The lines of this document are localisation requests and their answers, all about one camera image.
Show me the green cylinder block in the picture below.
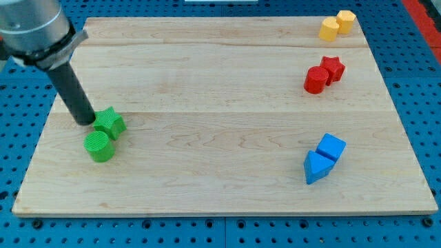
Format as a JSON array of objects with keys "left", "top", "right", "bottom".
[{"left": 83, "top": 131, "right": 115, "bottom": 163}]

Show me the yellow heptagon block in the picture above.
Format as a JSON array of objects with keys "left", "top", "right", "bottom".
[{"left": 318, "top": 17, "right": 340, "bottom": 41}]

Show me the red star block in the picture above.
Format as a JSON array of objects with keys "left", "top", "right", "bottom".
[{"left": 320, "top": 56, "right": 345, "bottom": 86}]

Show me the light wooden board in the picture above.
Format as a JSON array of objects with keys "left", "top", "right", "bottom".
[{"left": 12, "top": 17, "right": 438, "bottom": 218}]

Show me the green star block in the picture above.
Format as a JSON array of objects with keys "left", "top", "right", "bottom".
[{"left": 93, "top": 107, "right": 127, "bottom": 141}]

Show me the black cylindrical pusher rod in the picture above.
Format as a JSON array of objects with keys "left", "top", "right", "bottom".
[{"left": 47, "top": 62, "right": 96, "bottom": 126}]

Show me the red cylinder block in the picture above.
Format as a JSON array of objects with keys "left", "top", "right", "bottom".
[{"left": 303, "top": 66, "right": 329, "bottom": 94}]

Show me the blue triangle block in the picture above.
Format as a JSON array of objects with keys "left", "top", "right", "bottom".
[{"left": 303, "top": 150, "right": 336, "bottom": 185}]

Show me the blue cube block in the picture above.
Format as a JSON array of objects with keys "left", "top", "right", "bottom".
[{"left": 316, "top": 133, "right": 347, "bottom": 162}]

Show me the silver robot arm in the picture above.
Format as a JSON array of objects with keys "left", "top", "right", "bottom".
[{"left": 1, "top": 0, "right": 88, "bottom": 71}]

